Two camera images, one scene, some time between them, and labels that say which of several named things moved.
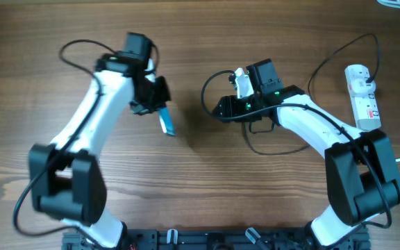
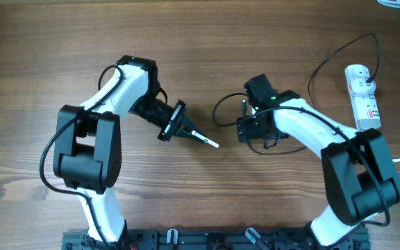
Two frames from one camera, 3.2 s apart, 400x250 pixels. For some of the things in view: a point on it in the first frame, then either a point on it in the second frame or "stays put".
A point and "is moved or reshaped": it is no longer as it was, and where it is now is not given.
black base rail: x=179 y=239 stays put
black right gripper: x=230 y=104 to x=247 y=130
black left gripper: x=162 y=96 to x=172 y=122
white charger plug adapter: x=360 y=85 stays put
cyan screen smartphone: x=166 y=121 is moved or reshaped
